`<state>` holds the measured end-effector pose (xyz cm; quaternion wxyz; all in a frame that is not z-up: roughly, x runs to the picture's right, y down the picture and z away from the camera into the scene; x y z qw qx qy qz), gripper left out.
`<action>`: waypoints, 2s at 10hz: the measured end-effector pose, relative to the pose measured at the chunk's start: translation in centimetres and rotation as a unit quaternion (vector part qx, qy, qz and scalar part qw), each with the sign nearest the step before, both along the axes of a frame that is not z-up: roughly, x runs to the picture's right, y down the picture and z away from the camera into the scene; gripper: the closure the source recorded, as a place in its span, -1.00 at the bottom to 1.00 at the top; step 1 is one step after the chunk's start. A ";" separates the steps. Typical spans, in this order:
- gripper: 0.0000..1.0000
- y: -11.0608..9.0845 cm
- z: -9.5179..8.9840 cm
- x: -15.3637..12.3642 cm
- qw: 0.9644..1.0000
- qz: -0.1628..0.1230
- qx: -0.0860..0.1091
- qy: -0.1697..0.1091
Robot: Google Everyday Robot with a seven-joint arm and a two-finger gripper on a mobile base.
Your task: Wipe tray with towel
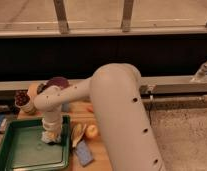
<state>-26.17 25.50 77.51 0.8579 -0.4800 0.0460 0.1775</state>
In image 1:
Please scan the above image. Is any yellow apple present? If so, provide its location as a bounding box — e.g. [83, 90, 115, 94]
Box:
[85, 125, 99, 139]

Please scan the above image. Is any metal frame leg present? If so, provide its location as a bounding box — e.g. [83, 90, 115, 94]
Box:
[121, 0, 134, 32]
[53, 0, 69, 34]

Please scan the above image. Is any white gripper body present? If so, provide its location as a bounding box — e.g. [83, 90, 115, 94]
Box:
[42, 110, 63, 134]

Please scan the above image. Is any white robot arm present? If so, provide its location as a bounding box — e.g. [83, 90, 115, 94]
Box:
[34, 63, 166, 171]

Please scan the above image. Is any metal frame leg left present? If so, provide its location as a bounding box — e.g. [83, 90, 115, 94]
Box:
[53, 0, 69, 34]

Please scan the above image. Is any grey faucet fixture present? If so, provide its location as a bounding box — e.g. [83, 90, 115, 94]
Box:
[191, 61, 207, 82]

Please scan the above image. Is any green plastic tray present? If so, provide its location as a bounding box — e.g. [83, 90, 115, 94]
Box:
[0, 116, 70, 171]

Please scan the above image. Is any metal frame leg right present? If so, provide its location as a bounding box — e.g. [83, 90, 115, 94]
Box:
[121, 0, 134, 32]

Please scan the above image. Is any purple bowl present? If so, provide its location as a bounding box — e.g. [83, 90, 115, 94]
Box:
[46, 77, 69, 89]

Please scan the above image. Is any orange fruit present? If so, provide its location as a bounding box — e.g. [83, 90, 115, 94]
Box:
[27, 83, 39, 99]

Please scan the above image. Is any blue sponge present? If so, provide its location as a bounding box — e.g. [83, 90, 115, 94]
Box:
[75, 140, 94, 167]

